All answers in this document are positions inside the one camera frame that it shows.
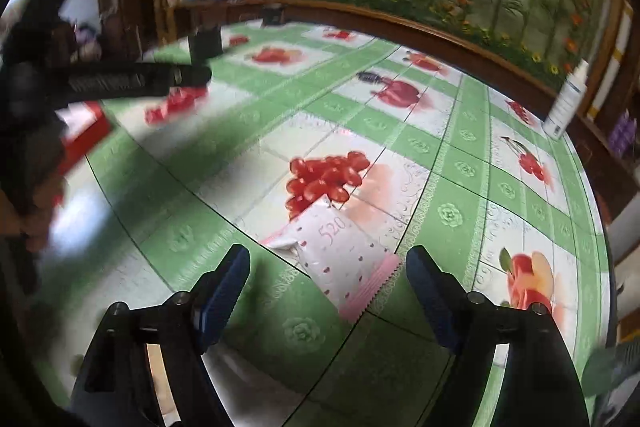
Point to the red gift box tray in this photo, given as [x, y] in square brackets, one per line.
[86, 125]

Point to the purple bottles on shelf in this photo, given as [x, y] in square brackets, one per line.
[622, 134]

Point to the white spray bottle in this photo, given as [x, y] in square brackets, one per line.
[567, 102]

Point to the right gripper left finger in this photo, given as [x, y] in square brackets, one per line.
[115, 386]

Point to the white pink dotted packet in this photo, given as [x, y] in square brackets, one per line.
[348, 253]

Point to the black cup on table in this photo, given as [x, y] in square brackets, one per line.
[205, 44]

